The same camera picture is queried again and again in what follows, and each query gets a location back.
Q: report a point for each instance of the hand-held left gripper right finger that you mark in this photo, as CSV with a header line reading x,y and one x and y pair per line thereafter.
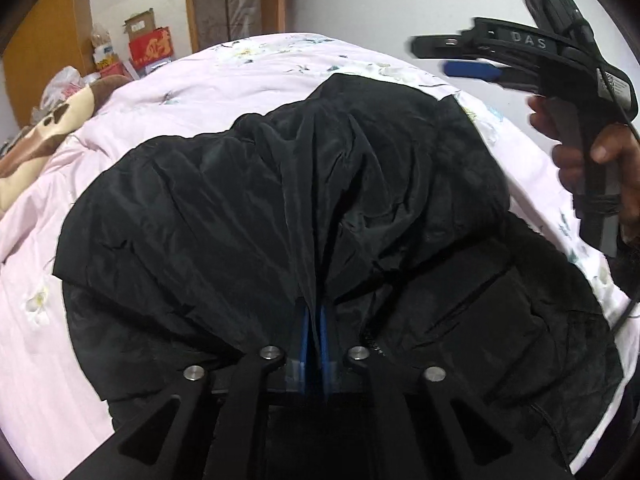
x,y
324,355

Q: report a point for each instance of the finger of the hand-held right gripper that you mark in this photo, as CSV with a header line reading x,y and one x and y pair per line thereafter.
x,y
470,70
440,46

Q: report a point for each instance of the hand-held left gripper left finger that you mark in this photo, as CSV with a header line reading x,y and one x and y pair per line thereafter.
x,y
306,350

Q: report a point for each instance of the black puffer jacket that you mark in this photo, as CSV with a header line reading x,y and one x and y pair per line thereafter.
x,y
300,185

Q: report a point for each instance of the person's right hand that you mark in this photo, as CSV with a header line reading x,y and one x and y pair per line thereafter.
x,y
620,145

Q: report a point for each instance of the brown door curtain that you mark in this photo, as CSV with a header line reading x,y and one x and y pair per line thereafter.
x,y
227,5

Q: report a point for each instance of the pink floral bed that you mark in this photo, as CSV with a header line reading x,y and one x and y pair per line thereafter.
x,y
165,105

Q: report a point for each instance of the red gift box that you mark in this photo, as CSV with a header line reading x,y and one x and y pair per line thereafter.
x,y
152,46

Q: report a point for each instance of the brown cardboard box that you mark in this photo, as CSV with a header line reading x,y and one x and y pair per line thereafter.
x,y
140,22

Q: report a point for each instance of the pink box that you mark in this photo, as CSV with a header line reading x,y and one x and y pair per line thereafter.
x,y
117,70

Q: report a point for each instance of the clear snack bag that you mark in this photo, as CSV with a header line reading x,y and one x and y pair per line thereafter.
x,y
101,37

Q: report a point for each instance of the brown dog-print blanket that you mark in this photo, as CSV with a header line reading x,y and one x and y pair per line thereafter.
x,y
30,140

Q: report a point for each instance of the white plastic bag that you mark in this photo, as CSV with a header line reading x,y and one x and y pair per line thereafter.
x,y
62,87

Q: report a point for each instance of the wooden wardrobe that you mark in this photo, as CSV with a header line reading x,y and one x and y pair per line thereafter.
x,y
50,50

